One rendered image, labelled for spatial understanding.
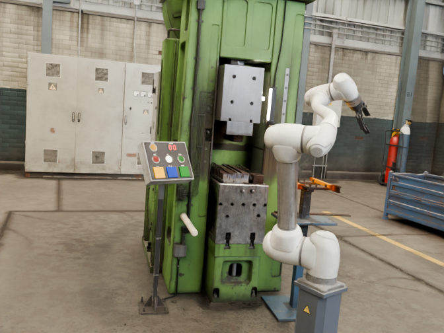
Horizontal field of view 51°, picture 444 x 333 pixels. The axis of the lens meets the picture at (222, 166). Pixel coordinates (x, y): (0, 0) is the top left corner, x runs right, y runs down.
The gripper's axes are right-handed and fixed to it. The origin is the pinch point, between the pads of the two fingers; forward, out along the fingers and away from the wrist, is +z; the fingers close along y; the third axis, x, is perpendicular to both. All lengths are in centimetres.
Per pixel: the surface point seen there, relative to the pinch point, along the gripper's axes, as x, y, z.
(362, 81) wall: -217, -600, 530
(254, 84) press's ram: -78, -48, -16
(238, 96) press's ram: -88, -37, -19
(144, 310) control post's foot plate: -163, 105, 19
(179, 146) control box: -121, 7, -30
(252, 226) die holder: -103, 33, 45
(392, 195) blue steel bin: -104, -187, 375
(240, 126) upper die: -93, -22, -4
